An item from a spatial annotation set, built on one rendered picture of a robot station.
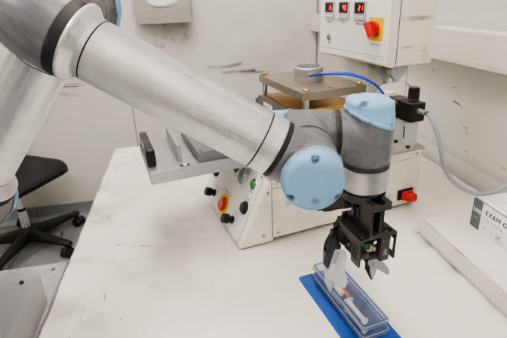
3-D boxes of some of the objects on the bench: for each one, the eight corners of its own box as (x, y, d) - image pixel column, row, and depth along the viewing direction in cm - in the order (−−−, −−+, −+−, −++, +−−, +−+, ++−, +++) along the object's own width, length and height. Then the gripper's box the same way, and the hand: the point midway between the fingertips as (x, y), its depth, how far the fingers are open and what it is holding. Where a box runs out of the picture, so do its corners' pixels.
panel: (205, 193, 123) (225, 138, 119) (237, 244, 96) (265, 176, 93) (199, 192, 122) (220, 136, 118) (230, 244, 96) (257, 175, 92)
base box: (347, 161, 142) (349, 116, 136) (424, 210, 109) (431, 152, 103) (204, 192, 125) (199, 141, 118) (245, 259, 92) (241, 194, 86)
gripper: (342, 211, 58) (335, 321, 65) (420, 193, 62) (405, 297, 70) (314, 186, 65) (311, 287, 73) (385, 172, 70) (376, 268, 77)
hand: (348, 278), depth 74 cm, fingers open, 8 cm apart
